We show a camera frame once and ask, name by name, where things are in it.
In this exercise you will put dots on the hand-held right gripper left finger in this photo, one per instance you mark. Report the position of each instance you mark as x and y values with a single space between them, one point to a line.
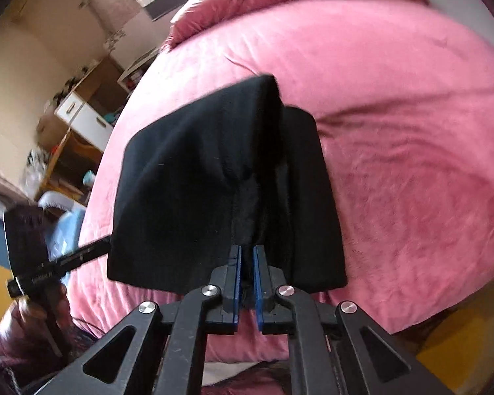
237 296

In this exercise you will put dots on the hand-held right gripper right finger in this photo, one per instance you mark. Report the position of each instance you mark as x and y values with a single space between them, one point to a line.
257 296

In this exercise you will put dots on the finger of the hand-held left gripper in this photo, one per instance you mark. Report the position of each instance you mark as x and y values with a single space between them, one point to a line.
82 253

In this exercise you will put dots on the black pants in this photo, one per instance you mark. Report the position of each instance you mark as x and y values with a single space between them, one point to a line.
181 173

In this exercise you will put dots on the person's left forearm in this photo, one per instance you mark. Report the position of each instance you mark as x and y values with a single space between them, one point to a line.
8 362

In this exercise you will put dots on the person's left hand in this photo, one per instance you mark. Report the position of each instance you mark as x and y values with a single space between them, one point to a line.
24 317

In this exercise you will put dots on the white plastic stool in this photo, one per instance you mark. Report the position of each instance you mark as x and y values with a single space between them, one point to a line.
55 201

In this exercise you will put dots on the clear plastic bag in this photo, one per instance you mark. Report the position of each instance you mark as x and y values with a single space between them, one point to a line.
36 166

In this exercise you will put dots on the wooden chair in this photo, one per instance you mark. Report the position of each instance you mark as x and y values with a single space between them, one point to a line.
76 152

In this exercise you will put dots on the white drawer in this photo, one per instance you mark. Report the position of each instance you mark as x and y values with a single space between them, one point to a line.
94 125
70 107

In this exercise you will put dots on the teal container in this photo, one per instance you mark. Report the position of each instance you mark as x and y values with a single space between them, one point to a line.
112 117

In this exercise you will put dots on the wooden desk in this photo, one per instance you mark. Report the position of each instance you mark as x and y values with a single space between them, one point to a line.
98 86

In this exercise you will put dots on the pink fleece blanket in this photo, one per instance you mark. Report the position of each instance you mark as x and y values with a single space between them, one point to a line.
395 131

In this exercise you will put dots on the white frame shelf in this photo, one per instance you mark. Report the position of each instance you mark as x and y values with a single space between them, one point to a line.
138 66

